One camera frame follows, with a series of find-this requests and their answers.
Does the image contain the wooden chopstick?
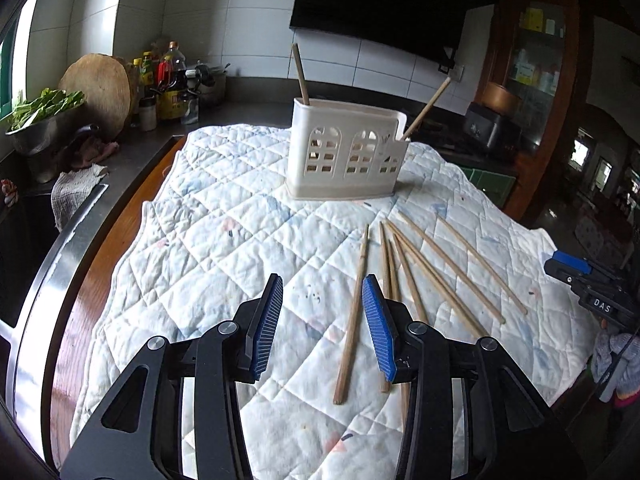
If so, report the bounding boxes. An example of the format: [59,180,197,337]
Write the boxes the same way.
[377,221,393,395]
[393,234,428,324]
[291,42,310,105]
[438,215,528,315]
[384,220,488,339]
[333,226,369,405]
[398,212,506,324]
[400,76,451,141]
[386,240,410,427]

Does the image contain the grey gloved hand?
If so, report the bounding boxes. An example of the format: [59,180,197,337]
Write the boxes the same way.
[590,330,639,405]

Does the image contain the green cabinet drawers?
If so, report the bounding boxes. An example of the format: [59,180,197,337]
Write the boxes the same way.
[461,167,516,209]

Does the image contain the black rice cooker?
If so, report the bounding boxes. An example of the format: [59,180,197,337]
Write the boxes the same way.
[463,102,516,151]

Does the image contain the copper pot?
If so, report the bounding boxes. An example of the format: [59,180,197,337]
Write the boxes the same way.
[480,81,521,118]

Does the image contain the white quilted cloth mat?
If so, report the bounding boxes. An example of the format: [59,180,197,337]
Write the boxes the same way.
[70,125,598,479]

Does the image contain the grey dish rag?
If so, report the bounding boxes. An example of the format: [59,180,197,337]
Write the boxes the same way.
[51,164,107,232]

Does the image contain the white plastic utensil holder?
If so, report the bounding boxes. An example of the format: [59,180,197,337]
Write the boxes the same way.
[285,98,409,200]

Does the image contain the small white seasoning jar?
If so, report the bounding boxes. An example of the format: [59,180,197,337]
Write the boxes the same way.
[139,98,156,132]

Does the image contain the steel bowl of greens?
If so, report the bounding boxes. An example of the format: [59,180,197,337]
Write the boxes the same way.
[1,88,86,155]

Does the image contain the cooking oil bottle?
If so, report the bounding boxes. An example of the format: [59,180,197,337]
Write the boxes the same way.
[157,40,188,120]

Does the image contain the round wooden cutting board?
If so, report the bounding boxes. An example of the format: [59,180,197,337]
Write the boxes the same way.
[58,53,134,139]

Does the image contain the silver pressure cooker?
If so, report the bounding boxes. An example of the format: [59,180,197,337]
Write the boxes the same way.
[186,63,230,110]

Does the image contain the yellow cap sauce bottle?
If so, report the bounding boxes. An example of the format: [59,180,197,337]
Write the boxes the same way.
[140,51,154,87]

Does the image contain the wall power socket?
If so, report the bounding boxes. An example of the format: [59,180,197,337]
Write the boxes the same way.
[448,64,465,82]

